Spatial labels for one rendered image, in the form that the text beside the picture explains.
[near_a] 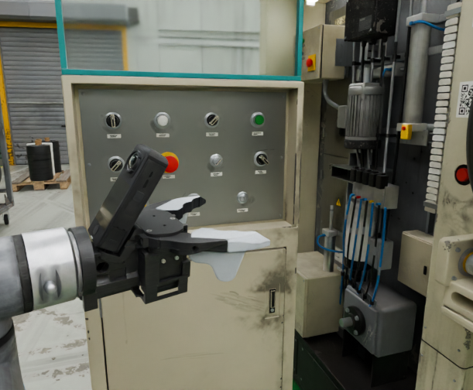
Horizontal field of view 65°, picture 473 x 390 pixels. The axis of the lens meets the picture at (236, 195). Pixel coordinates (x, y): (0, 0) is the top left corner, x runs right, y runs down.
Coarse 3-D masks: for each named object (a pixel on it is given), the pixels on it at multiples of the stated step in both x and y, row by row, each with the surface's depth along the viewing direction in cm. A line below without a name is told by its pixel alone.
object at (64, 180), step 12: (36, 144) 584; (48, 144) 618; (36, 156) 573; (48, 156) 586; (36, 168) 577; (48, 168) 588; (60, 168) 670; (24, 180) 620; (36, 180) 581; (48, 180) 587; (60, 180) 588
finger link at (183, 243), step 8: (160, 240) 39; (168, 240) 39; (176, 240) 39; (184, 240) 39; (192, 240) 39; (200, 240) 39; (208, 240) 40; (216, 240) 40; (224, 240) 40; (176, 248) 39; (184, 248) 39; (192, 248) 39; (200, 248) 39; (208, 248) 39; (216, 248) 40; (224, 248) 40
